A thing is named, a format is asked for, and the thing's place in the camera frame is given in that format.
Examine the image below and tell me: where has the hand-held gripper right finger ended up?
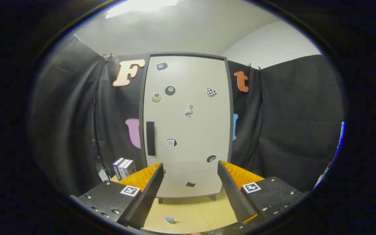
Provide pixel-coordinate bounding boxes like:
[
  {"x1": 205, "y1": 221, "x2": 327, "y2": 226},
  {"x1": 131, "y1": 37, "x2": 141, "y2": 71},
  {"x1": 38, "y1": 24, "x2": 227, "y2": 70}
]
[{"x1": 217, "y1": 160, "x2": 307, "y2": 226}]

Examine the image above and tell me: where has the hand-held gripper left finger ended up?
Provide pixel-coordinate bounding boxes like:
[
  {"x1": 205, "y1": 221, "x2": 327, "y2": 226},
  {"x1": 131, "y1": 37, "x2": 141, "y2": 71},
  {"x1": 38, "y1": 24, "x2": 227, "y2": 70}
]
[{"x1": 70, "y1": 162, "x2": 165, "y2": 230}]

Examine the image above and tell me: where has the black door handle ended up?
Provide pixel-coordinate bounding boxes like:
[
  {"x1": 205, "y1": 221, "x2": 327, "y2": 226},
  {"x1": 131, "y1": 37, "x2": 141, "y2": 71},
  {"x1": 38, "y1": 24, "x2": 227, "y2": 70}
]
[{"x1": 146, "y1": 121, "x2": 156, "y2": 156}]

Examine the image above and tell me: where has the blue white box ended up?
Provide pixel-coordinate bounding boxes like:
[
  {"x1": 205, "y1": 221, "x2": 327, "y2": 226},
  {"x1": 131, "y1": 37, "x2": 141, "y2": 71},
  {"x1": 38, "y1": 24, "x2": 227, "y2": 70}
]
[
  {"x1": 112, "y1": 158, "x2": 125, "y2": 181},
  {"x1": 118, "y1": 159, "x2": 131, "y2": 180},
  {"x1": 123, "y1": 160, "x2": 137, "y2": 178}
]

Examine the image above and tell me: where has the black backdrop cloth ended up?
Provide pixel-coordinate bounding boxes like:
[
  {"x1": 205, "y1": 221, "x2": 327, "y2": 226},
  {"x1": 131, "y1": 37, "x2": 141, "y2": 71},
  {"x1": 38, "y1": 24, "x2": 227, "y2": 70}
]
[{"x1": 31, "y1": 34, "x2": 344, "y2": 196}]

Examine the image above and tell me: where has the dark grey cabinet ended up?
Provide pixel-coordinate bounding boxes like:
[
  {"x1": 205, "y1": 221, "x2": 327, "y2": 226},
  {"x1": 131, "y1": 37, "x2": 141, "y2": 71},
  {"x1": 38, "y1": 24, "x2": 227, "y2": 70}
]
[{"x1": 139, "y1": 52, "x2": 235, "y2": 205}]

